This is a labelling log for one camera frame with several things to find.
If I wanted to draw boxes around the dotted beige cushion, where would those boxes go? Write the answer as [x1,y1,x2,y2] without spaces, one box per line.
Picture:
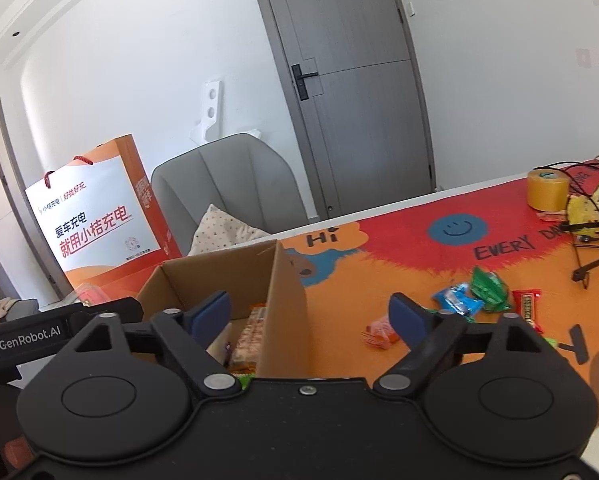
[187,204,273,257]

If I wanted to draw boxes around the yellow tape roll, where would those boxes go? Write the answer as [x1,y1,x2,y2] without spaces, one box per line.
[526,169,570,212]

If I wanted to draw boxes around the orange cracker packet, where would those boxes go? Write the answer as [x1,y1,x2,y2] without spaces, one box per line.
[228,305,268,376]

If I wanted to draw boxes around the grey chair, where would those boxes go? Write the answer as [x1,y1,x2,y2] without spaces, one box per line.
[151,132,310,261]

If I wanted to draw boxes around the red snack bar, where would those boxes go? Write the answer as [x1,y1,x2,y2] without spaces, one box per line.
[512,289,545,334]

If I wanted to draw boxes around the orange white paper bag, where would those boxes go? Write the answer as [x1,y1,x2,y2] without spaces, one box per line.
[24,134,183,293]

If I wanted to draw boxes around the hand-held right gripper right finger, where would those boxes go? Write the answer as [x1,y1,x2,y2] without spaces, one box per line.
[372,294,570,394]

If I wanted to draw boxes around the person's left hand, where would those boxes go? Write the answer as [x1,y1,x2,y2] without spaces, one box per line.
[0,427,30,467]

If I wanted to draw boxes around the colourful printed table mat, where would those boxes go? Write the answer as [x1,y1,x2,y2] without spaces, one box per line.
[274,160,599,461]

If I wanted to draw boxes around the grey doorway frame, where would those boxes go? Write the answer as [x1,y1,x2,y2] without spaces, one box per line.
[0,97,73,306]

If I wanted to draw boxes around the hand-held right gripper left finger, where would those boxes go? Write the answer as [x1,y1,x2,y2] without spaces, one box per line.
[54,290,240,397]

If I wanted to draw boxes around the yellow toy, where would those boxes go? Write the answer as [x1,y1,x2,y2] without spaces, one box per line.
[565,180,599,236]

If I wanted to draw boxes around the cardboard box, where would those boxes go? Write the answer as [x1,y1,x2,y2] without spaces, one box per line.
[136,240,310,378]

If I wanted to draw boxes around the black cables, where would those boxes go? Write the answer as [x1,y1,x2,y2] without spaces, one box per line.
[534,154,599,197]

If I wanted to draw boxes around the small pink orange packet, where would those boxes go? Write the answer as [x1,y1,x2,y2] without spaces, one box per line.
[363,316,403,347]

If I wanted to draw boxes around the white bracket with two holes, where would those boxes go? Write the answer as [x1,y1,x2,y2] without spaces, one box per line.
[190,79,225,143]

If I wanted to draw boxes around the grey door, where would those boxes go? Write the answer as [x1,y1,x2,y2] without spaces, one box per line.
[247,0,437,221]

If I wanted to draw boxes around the black wire stand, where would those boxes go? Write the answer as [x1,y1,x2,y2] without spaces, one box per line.
[562,200,599,290]

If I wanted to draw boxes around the beige cloth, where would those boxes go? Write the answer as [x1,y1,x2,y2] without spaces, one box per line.
[0,298,39,328]

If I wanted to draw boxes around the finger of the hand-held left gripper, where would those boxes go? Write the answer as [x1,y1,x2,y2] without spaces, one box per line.
[72,297,144,327]

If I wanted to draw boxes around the black door handle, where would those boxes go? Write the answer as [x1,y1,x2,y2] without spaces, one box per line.
[292,62,320,101]

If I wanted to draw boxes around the blue snack packet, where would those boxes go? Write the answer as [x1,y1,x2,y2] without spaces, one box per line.
[432,282,485,319]

